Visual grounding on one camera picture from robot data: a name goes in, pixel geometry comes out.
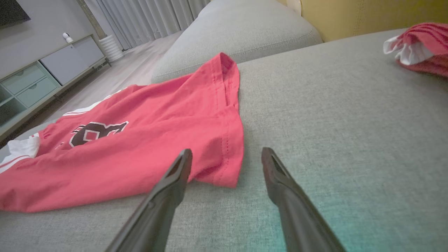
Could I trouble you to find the long grey sofa seat cushion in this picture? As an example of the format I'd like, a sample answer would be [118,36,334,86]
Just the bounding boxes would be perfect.
[150,0,323,84]

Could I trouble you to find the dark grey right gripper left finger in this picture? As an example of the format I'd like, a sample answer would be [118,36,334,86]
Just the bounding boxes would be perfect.
[105,148,193,252]

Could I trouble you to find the red shorts with white stripe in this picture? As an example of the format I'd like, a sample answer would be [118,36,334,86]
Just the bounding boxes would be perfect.
[383,22,448,78]

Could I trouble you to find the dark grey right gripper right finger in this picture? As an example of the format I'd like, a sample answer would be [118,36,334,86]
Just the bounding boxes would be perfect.
[261,147,347,252]

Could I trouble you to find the wide yellow sofa back cushion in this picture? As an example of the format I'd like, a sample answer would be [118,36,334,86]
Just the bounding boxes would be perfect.
[276,0,448,42]

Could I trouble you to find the white ribbed plant pot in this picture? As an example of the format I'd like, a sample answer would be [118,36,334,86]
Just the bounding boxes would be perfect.
[99,34,124,63]

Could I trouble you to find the yellow and grey sofa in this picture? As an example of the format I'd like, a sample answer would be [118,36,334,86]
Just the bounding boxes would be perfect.
[0,28,448,252]

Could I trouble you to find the grey pleated curtain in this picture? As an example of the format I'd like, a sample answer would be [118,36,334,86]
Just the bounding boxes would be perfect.
[84,0,212,51]

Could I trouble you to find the indoor tree with braided trunk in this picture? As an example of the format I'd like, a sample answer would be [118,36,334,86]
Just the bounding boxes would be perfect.
[75,0,107,40]

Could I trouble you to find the grey and mint TV cabinet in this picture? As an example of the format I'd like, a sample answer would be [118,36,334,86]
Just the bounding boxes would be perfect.
[0,34,107,140]

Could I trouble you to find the black flat television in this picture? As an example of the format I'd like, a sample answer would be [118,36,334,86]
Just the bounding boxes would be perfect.
[0,0,31,28]

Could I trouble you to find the red printed t-shirt white sleeves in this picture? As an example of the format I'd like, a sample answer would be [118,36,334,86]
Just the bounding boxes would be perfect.
[0,52,245,213]

